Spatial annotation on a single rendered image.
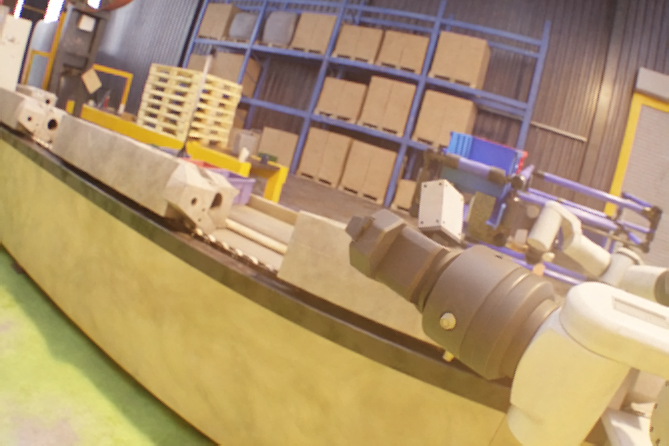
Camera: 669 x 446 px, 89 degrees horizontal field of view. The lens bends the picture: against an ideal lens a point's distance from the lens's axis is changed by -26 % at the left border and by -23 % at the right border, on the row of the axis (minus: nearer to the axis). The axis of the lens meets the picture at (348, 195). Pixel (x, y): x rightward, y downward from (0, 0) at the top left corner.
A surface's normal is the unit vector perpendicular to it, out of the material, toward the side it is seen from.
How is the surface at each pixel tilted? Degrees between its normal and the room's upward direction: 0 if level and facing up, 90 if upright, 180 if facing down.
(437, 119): 90
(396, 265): 74
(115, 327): 90
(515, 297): 46
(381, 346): 90
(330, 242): 80
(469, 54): 90
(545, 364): 102
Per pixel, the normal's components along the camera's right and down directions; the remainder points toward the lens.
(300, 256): -0.36, -0.17
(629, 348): -0.50, 0.19
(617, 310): 0.18, -0.93
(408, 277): -0.60, -0.37
